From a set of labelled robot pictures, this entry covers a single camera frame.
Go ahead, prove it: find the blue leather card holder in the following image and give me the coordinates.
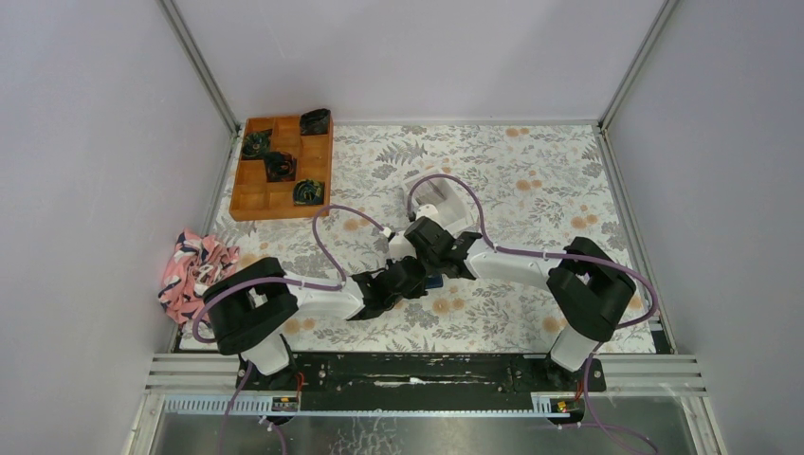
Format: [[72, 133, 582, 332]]
[[424, 274, 444, 290]]

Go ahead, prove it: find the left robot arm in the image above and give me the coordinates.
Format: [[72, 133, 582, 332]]
[[202, 256, 428, 390]]

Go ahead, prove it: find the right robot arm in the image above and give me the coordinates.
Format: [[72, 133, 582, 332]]
[[404, 217, 636, 391]]

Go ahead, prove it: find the stack of cards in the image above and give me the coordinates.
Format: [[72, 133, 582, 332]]
[[412, 178, 454, 206]]

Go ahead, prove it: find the white plastic card box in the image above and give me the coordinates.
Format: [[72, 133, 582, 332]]
[[401, 169, 474, 235]]

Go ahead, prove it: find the floral tablecloth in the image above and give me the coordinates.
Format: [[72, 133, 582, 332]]
[[211, 125, 630, 353]]

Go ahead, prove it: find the dark rolled cloth bottom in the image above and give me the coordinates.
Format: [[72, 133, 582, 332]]
[[292, 179, 326, 207]]

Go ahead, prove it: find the dark rolled cloth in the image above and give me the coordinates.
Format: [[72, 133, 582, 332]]
[[299, 108, 331, 137], [292, 179, 326, 207], [263, 151, 297, 183], [241, 129, 273, 160]]

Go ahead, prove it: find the dark rolled cloth middle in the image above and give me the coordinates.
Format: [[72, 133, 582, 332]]
[[263, 151, 297, 183]]

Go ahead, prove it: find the wooden compartment tray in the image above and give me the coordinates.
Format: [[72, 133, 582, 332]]
[[229, 108, 334, 222]]

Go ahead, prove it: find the dark rolled cloth top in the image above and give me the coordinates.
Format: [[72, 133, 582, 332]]
[[299, 108, 331, 137]]

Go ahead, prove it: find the dark rolled cloth left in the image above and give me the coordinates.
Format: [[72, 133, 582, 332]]
[[241, 129, 273, 160]]

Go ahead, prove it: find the pink patterned cloth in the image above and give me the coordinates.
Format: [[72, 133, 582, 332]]
[[157, 229, 240, 326]]

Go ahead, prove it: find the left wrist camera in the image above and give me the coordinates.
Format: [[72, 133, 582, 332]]
[[382, 227, 416, 261]]

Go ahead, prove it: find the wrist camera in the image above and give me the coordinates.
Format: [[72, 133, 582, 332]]
[[409, 204, 441, 223], [382, 227, 416, 261]]

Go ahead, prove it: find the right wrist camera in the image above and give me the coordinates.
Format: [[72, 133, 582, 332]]
[[409, 204, 441, 223]]

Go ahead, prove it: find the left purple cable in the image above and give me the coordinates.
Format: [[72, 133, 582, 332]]
[[191, 204, 393, 455]]

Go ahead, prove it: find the purple cable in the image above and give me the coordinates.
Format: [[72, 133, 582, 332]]
[[406, 173, 661, 331], [191, 204, 393, 455]]

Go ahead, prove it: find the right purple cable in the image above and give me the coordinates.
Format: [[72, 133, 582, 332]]
[[406, 173, 661, 331]]

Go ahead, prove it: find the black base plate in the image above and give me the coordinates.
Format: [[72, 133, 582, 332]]
[[238, 352, 607, 412]]

